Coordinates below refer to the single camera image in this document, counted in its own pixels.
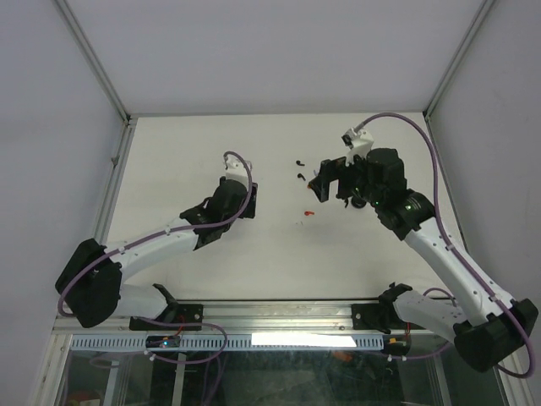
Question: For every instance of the aluminium mounting rail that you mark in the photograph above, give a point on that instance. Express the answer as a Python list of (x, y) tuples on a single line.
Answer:
[(245, 317)]

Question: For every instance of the aluminium frame post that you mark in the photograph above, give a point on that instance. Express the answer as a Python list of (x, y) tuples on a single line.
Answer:
[(483, 12), (82, 41)]

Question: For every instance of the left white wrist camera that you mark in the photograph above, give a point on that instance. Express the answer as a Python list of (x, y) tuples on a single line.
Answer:
[(235, 170)]

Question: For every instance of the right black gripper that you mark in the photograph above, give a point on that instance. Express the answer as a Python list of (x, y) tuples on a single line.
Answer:
[(334, 170)]

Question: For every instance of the slotted cable duct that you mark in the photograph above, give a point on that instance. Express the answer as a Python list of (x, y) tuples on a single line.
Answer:
[(258, 341)]

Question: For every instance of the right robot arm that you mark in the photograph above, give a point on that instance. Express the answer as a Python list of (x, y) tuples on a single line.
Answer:
[(488, 324)]

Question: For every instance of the left aluminium frame post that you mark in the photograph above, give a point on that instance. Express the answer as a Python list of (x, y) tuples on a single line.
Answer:
[(82, 41)]

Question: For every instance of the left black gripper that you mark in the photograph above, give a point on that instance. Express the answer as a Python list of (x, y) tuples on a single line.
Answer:
[(248, 211)]

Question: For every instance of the black charging case lower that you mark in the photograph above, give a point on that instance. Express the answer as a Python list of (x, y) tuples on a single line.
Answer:
[(358, 203)]

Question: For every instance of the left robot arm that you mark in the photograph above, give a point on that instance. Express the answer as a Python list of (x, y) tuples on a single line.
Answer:
[(94, 286)]

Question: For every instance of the right aluminium frame post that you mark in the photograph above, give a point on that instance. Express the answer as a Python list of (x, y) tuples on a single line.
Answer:
[(483, 12)]

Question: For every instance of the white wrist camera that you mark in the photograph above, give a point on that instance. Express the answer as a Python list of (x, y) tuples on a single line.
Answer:
[(235, 170), (359, 142)]

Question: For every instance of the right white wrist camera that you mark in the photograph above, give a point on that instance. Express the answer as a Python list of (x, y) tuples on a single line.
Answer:
[(359, 142)]

